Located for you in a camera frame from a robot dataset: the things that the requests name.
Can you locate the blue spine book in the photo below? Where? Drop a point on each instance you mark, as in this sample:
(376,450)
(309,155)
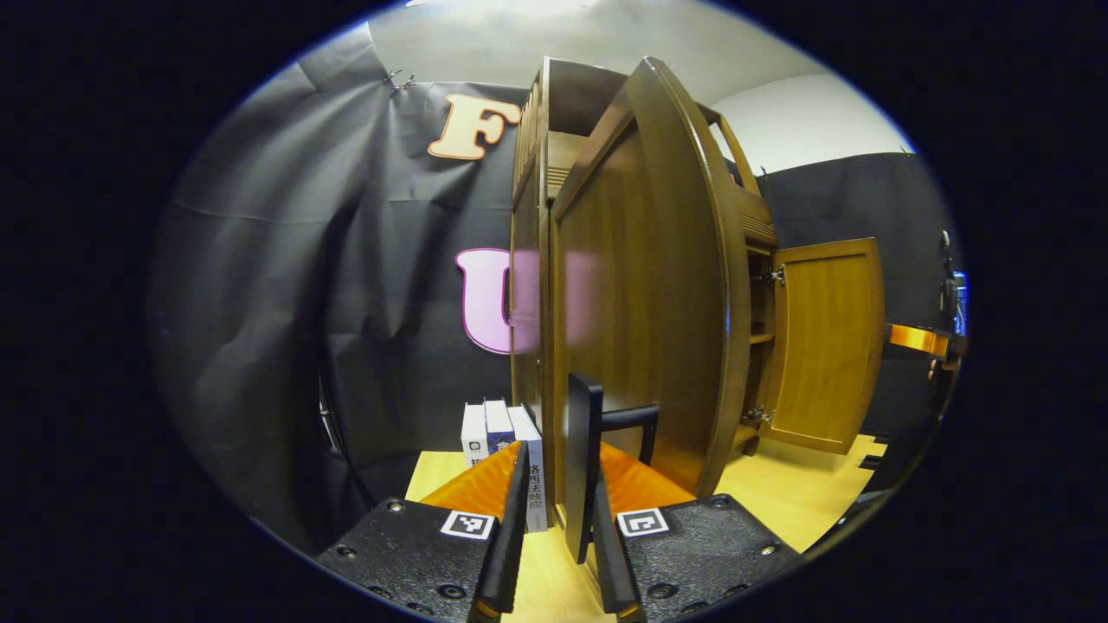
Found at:
(499,424)

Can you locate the wooden double-door shoe cabinet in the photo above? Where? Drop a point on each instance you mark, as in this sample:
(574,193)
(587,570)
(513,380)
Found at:
(640,260)

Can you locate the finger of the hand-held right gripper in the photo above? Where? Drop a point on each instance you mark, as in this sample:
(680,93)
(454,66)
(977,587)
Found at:
(919,340)

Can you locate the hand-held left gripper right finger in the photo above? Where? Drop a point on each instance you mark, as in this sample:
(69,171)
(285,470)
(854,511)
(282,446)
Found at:
(610,562)

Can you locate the black backdrop cloth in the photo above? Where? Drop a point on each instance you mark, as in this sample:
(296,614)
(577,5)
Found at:
(303,303)

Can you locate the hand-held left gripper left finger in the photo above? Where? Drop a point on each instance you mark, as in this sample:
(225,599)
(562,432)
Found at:
(511,536)

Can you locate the small white book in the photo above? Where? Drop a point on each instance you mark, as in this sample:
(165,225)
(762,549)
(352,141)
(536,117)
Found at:
(473,433)

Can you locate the wooden cabinet drawer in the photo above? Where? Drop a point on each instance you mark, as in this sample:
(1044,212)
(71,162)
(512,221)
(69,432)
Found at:
(760,221)

